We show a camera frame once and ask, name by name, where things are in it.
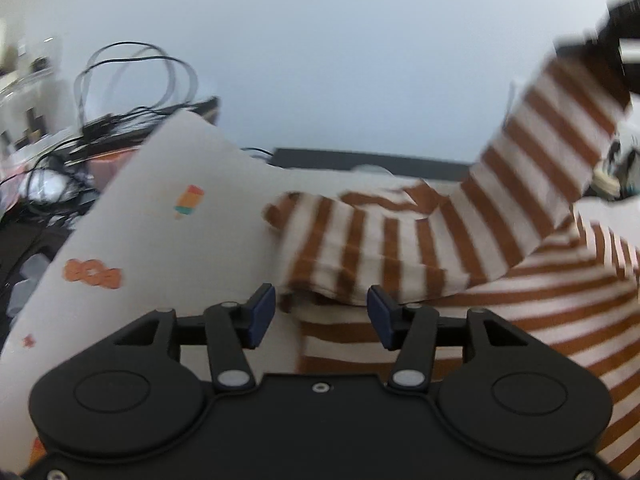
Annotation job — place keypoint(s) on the white printed mat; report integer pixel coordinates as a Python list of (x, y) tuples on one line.
[(165, 220)]

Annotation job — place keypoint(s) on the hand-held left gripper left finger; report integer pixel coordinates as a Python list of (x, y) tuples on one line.
[(261, 312)]

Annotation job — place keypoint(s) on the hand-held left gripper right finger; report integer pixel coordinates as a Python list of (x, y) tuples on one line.
[(381, 315)]

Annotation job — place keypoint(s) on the brown bottle with white cap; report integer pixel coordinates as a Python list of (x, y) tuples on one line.
[(627, 160)]

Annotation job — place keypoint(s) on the small cream bowl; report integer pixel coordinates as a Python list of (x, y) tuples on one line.
[(605, 180)]

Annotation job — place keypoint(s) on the pink box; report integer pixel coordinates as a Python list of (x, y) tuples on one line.
[(112, 165)]

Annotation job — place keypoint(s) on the brown white striped shirt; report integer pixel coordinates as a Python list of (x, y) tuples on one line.
[(450, 240)]

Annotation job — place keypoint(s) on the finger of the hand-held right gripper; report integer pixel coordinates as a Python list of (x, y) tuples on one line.
[(602, 70)]

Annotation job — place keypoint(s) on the dark brown box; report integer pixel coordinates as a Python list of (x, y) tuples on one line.
[(205, 110)]

